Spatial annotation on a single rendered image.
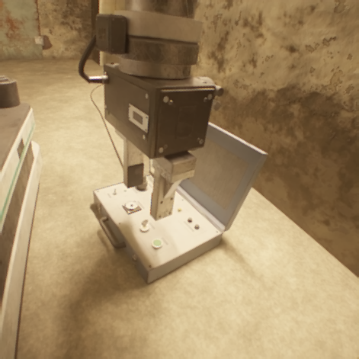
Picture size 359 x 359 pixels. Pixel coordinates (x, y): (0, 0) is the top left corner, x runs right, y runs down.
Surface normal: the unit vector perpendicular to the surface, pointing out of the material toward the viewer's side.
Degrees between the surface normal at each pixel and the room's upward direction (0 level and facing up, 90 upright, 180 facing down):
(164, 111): 90
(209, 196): 75
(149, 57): 90
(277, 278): 0
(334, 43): 90
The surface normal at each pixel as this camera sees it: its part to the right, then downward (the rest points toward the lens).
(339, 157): -0.87, 0.17
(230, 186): -0.73, 0.03
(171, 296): 0.13, -0.82
